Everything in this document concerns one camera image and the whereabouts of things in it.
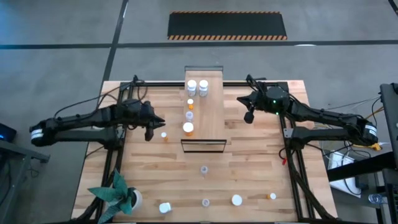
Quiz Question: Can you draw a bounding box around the white plant pot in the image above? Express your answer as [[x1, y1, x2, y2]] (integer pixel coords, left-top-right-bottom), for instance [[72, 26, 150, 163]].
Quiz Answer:
[[127, 186, 144, 212]]

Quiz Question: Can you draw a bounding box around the black equipment cart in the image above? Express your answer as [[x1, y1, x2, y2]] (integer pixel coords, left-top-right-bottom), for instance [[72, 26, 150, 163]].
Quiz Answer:
[[326, 151, 398, 224]]

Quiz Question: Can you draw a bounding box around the white power box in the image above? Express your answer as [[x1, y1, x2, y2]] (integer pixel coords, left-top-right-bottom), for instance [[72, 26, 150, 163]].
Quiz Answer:
[[328, 149, 363, 198]]

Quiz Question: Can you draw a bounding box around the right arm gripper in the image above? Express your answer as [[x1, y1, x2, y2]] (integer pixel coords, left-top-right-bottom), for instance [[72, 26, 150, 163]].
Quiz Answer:
[[236, 88, 271, 124]]

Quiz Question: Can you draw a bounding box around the black device with blue light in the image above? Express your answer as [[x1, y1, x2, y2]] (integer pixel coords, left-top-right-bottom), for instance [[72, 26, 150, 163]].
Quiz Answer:
[[0, 123, 18, 143]]

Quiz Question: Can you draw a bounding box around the clear water bottle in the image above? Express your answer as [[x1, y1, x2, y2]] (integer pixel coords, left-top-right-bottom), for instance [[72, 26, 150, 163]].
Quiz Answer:
[[368, 193, 388, 205]]

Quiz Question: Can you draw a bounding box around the wooden shelf with black frame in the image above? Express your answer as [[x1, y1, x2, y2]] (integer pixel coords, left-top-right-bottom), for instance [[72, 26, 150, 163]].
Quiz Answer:
[[180, 65, 228, 154]]

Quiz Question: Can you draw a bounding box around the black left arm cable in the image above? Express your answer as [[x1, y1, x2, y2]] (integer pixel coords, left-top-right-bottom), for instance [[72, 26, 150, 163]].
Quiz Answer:
[[54, 79, 150, 121]]

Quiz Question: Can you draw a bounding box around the black side desk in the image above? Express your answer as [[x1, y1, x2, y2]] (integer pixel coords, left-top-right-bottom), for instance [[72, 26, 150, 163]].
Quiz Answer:
[[0, 138, 51, 224]]

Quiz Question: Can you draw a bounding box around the green artificial plant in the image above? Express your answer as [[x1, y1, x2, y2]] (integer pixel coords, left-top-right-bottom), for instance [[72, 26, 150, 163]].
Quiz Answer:
[[87, 169, 135, 224]]

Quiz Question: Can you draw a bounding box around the black metal table frame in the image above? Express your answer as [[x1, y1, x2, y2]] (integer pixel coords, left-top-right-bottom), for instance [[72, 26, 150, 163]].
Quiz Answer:
[[73, 81, 336, 223]]

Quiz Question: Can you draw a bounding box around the black equipment case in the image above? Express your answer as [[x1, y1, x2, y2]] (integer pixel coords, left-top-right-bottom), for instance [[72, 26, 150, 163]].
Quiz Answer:
[[379, 82, 398, 152]]

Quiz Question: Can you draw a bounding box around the white melatonin bottle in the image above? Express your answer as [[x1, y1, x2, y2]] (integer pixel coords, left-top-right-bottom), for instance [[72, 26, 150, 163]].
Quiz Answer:
[[198, 79, 210, 98], [187, 79, 198, 98], [158, 202, 172, 215]]

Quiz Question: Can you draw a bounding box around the black hazard-striped floor mat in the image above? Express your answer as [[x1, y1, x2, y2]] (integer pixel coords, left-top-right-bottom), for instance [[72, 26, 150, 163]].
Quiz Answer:
[[167, 11, 288, 41]]

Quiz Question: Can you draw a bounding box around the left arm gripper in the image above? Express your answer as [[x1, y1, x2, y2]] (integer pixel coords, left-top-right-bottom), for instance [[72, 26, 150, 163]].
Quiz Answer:
[[133, 100, 165, 141]]

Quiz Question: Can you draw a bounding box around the yellow power connector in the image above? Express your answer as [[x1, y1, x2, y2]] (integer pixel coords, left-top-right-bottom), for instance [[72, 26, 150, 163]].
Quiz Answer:
[[349, 139, 382, 152]]

